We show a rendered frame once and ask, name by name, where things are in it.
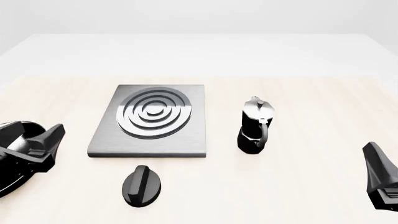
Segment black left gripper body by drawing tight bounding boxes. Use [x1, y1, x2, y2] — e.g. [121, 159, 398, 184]
[0, 147, 48, 200]

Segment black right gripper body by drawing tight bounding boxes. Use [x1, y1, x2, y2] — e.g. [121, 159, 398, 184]
[366, 179, 398, 213]

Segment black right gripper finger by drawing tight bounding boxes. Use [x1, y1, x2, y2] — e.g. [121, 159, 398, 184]
[361, 141, 398, 195]

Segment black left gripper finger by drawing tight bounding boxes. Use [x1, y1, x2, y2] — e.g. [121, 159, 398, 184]
[0, 119, 47, 152]
[27, 123, 67, 174]

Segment grey stove plate with rings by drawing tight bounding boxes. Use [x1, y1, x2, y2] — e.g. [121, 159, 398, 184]
[86, 84, 208, 159]

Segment round black stove knob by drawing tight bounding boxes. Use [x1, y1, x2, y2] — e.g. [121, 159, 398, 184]
[121, 164, 163, 208]

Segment black moka pot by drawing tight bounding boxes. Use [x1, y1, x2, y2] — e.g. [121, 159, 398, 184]
[237, 95, 277, 155]

